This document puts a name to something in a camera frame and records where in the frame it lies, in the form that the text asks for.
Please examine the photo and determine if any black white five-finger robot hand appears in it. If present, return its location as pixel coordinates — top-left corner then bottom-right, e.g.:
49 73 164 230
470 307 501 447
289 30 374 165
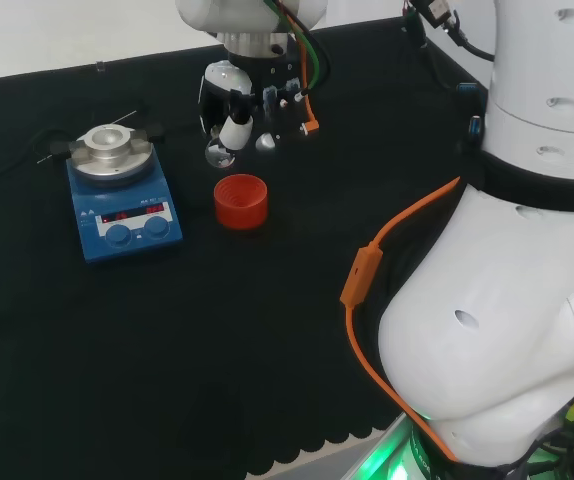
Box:
197 52 318 152

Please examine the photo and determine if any clear glass round-bottom flask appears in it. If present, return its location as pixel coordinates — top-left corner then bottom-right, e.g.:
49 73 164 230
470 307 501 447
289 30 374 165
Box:
205 136 238 170

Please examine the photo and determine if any blue heater with steel plate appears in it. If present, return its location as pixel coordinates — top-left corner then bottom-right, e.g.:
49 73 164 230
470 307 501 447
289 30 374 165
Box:
49 122 186 265

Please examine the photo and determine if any thin steel probe rod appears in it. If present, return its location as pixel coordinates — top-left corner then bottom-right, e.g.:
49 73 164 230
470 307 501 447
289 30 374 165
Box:
36 110 138 165

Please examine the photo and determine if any blue plug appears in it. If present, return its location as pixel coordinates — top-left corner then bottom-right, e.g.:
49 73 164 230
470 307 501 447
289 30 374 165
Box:
456 81 484 137

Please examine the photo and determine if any black bench cloth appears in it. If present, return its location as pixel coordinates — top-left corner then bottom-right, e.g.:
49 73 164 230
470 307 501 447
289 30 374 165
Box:
0 14 493 480

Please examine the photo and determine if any orange cable with angled plug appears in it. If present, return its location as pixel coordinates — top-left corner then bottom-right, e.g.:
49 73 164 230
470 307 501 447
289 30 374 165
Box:
285 8 321 137

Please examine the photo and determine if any green cable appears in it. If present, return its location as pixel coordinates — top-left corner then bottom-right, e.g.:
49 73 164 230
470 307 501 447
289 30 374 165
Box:
265 0 332 87

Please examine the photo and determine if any red ribbed flask ring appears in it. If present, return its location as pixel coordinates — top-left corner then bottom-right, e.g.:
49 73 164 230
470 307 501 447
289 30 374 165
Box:
213 173 269 231

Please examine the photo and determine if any black cable bundle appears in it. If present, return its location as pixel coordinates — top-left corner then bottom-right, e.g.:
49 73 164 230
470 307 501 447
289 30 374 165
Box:
400 0 497 92

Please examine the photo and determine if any orange cable with inline box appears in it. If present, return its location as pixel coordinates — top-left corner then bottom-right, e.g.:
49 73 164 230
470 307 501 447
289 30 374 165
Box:
339 176 463 462

